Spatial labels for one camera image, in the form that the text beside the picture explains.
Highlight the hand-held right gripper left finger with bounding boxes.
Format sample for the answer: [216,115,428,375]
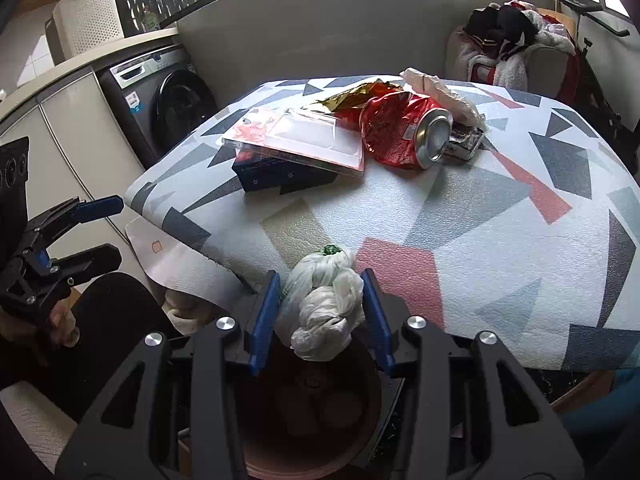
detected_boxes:
[55,270,282,480]

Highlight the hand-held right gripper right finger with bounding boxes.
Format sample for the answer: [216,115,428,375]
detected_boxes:
[360,268,586,480]

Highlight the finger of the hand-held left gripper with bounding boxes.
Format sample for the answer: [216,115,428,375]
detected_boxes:
[27,196,125,241]
[50,244,123,286]

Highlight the white plastic bag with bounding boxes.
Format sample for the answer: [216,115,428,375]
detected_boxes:
[276,245,366,362]

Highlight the dark blue cardboard box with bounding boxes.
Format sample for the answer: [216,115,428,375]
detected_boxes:
[232,147,338,194]

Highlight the clear plastic blister pack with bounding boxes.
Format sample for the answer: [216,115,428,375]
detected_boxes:
[221,107,366,177]

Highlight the crushed red drink can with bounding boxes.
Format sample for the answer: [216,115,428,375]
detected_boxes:
[361,91,453,170]

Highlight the small dark foil packet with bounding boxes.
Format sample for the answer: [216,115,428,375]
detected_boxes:
[445,121,485,162]

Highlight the gold foil wrapper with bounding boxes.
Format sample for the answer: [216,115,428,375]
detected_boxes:
[302,80,403,128]

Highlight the white plastic wrapper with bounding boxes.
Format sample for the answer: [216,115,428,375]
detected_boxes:
[400,67,487,128]

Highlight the person's left hand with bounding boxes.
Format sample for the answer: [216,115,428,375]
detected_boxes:
[35,302,81,348]

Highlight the person's black trouser leg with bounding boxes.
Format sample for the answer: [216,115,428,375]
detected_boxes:
[50,272,191,421]

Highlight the white paper sheet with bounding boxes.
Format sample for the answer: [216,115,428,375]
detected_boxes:
[125,217,251,311]

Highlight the white fluffy cloth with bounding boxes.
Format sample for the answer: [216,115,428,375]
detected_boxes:
[165,290,211,336]

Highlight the grey washing machine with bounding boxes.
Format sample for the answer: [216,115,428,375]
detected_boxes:
[97,45,219,170]

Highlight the geometric patterned tablecloth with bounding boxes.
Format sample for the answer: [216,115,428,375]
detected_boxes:
[124,76,640,371]

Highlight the white knit cushion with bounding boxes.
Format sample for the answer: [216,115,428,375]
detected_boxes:
[0,380,76,471]

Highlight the white air purifier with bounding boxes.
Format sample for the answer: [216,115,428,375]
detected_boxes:
[45,0,125,63]

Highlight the blue cloth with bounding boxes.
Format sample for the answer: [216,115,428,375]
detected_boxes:
[560,367,640,441]

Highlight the pile of clothes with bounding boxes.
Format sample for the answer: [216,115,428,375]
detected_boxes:
[465,0,576,88]

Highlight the black exercise machine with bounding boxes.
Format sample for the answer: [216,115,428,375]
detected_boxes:
[530,0,640,136]

